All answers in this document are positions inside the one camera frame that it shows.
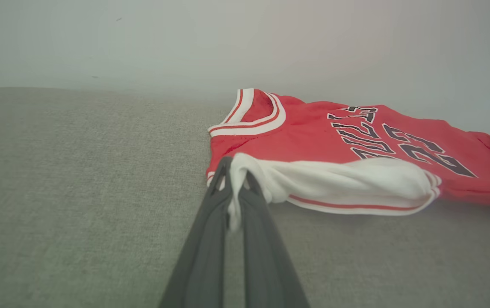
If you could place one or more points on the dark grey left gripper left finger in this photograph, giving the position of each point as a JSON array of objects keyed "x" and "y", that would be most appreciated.
[{"x": 204, "y": 256}]

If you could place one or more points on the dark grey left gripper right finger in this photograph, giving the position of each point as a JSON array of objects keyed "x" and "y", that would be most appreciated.
[{"x": 266, "y": 265}]

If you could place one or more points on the red and white basketball jersey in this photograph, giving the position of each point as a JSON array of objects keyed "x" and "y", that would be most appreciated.
[{"x": 313, "y": 141}]

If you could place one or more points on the grey fabric sofa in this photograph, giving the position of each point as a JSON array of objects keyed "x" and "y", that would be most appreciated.
[{"x": 78, "y": 192}]

